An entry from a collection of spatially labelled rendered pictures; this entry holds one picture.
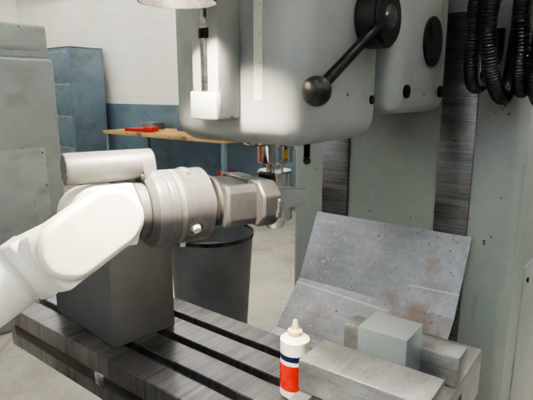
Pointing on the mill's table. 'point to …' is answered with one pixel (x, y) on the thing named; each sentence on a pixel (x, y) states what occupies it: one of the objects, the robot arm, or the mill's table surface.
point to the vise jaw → (362, 377)
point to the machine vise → (431, 363)
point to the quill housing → (286, 75)
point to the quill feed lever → (373, 11)
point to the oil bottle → (287, 381)
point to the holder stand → (124, 296)
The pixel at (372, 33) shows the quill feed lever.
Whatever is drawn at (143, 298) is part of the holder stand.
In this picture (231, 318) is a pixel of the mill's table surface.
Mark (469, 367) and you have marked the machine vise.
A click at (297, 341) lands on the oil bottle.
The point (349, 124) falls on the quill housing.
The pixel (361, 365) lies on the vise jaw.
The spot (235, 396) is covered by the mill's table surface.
